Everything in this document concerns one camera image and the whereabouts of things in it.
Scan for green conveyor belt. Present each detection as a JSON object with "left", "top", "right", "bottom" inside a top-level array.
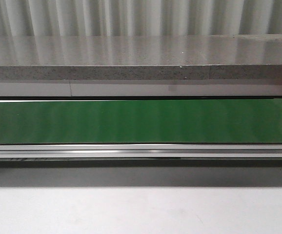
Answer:
[{"left": 0, "top": 99, "right": 282, "bottom": 144}]

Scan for grey stone counter slab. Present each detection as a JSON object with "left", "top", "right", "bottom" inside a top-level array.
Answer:
[{"left": 0, "top": 34, "right": 282, "bottom": 98}]

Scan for white pleated curtain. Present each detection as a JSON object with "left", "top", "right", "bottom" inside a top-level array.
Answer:
[{"left": 0, "top": 0, "right": 282, "bottom": 36}]

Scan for aluminium conveyor front rail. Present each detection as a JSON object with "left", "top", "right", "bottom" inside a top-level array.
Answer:
[{"left": 0, "top": 143, "right": 282, "bottom": 167}]

